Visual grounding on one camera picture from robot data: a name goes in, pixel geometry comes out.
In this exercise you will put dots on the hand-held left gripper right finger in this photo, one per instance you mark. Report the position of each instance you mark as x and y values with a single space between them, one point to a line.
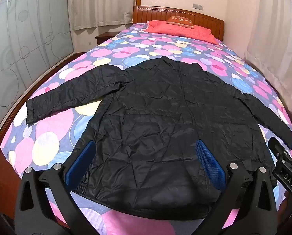
209 164

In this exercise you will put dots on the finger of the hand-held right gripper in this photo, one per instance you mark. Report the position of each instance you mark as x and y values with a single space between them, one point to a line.
279 150

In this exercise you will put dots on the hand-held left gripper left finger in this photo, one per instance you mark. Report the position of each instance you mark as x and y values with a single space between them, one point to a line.
81 161

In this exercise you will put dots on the black padded jacket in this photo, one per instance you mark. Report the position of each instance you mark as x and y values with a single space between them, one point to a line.
160 117

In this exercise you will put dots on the circle-patterned bedspread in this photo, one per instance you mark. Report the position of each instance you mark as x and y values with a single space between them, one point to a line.
52 146

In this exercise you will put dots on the sheer white curtain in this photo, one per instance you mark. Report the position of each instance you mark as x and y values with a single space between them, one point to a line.
273 41

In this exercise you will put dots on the wooden nightstand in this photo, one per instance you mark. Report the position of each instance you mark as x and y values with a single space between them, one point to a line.
104 38

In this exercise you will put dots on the frosted glass wardrobe door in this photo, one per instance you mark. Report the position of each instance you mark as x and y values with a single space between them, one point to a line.
26 41

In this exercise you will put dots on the red quilted blanket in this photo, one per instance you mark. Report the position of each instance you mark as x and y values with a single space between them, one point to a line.
182 30

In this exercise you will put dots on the orange printed cushion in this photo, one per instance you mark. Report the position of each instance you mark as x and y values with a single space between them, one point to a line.
180 20

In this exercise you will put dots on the cream window curtain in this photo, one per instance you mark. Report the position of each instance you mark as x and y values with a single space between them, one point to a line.
101 2

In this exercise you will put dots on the wall switch panel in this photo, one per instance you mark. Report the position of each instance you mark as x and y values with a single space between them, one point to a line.
198 6

